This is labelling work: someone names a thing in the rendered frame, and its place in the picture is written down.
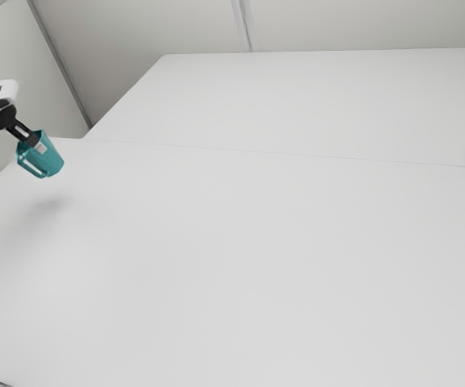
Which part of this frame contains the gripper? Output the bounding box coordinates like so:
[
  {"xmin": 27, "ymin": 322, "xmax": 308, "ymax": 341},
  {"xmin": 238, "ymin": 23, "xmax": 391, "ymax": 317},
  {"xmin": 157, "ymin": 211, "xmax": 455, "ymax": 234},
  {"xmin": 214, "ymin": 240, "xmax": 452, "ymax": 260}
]
[{"xmin": 0, "ymin": 105, "xmax": 49, "ymax": 156}]

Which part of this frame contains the teal faceted mug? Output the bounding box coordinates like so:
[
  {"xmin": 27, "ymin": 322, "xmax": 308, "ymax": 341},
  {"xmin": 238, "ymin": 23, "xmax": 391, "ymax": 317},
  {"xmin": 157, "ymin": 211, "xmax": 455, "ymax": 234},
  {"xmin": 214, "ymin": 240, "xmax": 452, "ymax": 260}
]
[{"xmin": 16, "ymin": 128, "xmax": 65, "ymax": 181}]

